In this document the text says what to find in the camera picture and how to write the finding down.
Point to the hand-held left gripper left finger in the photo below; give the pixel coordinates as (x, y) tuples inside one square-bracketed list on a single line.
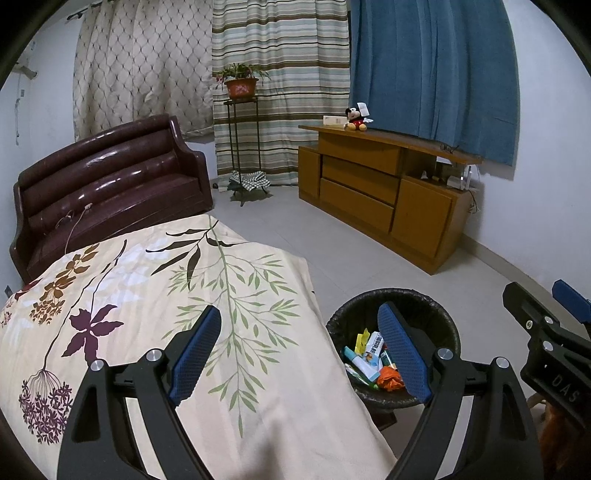
[(194, 360)]

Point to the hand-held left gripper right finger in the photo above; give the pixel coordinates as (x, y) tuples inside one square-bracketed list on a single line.
[(404, 350)]

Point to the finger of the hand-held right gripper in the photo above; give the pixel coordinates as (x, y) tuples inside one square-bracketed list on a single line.
[(531, 309), (575, 300)]

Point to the green bottle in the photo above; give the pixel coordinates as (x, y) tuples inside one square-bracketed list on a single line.
[(388, 361)]

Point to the white printed paper packet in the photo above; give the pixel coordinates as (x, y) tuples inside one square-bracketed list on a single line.
[(374, 348)]

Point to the orange plastic bag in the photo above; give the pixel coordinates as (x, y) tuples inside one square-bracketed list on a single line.
[(390, 379)]

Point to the yellow wrapper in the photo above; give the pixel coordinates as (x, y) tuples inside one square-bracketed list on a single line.
[(364, 338)]

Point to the teal capped toothpaste tube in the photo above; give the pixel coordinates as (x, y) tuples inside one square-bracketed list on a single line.
[(353, 356)]

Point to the black trash bin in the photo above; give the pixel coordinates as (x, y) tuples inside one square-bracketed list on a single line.
[(355, 309)]

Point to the person's right forearm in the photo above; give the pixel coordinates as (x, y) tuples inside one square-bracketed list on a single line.
[(568, 443)]

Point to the floral beige blanket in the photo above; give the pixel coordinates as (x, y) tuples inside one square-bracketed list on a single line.
[(138, 295)]

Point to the wooden cabinet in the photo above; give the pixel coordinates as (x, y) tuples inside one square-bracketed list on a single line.
[(415, 217)]

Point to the white router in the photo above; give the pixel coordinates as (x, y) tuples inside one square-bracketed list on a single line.
[(461, 181)]

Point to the green checked cloth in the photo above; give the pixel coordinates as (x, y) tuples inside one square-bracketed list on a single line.
[(249, 180)]

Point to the brown leather headboard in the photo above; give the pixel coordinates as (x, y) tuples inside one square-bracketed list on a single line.
[(115, 184)]

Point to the black metal plant stand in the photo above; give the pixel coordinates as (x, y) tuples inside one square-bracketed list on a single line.
[(231, 138)]

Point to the mouse plush toy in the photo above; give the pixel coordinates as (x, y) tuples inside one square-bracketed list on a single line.
[(355, 121)]

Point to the white box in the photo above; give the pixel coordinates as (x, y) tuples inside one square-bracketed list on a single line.
[(334, 121)]

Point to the blue curtain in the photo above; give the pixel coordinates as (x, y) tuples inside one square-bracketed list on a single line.
[(429, 69)]

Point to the potted plant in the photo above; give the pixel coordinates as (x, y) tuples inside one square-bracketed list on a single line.
[(242, 87)]

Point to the beige diamond pattern curtain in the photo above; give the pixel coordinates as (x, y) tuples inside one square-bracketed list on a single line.
[(138, 64)]

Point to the striped curtain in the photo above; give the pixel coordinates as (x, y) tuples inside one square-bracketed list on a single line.
[(286, 69)]

